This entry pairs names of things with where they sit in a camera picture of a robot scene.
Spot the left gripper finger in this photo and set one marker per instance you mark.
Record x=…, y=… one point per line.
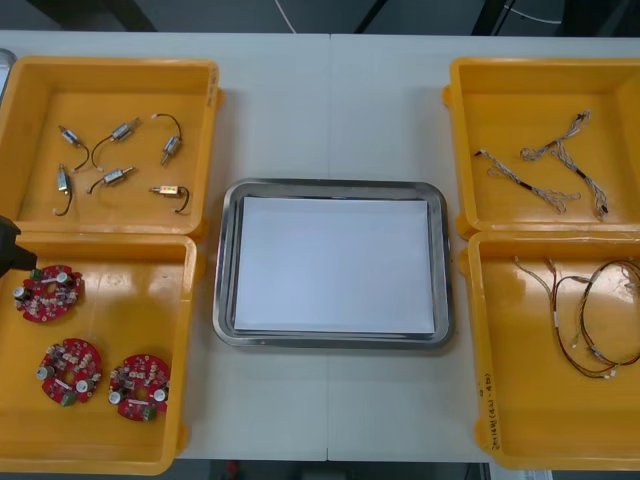
x=15, y=257
x=9, y=230

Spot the round red circuit board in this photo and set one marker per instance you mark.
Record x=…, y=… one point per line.
x=145, y=370
x=35, y=307
x=82, y=357

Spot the yellow-orange plastic bin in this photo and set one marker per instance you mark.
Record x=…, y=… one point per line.
x=140, y=80
x=125, y=300
x=525, y=100
x=525, y=400

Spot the steel tray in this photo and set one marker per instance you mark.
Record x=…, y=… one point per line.
x=225, y=260

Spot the white paper sheet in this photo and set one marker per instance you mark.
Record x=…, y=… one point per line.
x=330, y=265

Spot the black furniture leg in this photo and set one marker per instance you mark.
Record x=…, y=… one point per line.
x=500, y=15

